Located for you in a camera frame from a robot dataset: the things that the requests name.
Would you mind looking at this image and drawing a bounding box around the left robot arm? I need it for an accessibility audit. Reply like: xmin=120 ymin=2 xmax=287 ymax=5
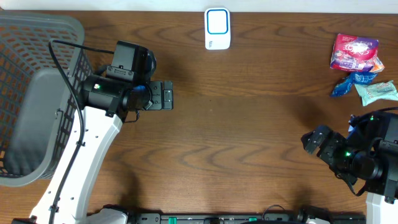
xmin=11 ymin=75 xmax=174 ymax=224

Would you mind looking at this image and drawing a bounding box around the blue snack packet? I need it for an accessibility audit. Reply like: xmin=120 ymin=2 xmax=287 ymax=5
xmin=330 ymin=72 xmax=377 ymax=97

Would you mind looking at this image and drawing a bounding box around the orange small carton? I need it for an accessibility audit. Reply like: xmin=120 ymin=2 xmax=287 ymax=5
xmin=370 ymin=57 xmax=385 ymax=73

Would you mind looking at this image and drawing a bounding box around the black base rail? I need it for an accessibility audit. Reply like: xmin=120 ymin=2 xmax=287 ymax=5
xmin=85 ymin=205 xmax=366 ymax=224

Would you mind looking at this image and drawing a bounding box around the grey plastic basket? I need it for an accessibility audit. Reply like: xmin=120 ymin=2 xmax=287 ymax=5
xmin=1 ymin=11 xmax=92 ymax=187

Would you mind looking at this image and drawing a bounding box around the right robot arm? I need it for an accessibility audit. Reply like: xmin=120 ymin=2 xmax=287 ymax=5
xmin=301 ymin=107 xmax=397 ymax=223

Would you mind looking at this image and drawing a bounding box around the green tissue pack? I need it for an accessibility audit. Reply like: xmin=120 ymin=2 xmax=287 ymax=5
xmin=355 ymin=80 xmax=397 ymax=106

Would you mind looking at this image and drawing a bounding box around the red purple Carefree pad pack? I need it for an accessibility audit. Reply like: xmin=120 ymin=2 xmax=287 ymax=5
xmin=330 ymin=34 xmax=379 ymax=72

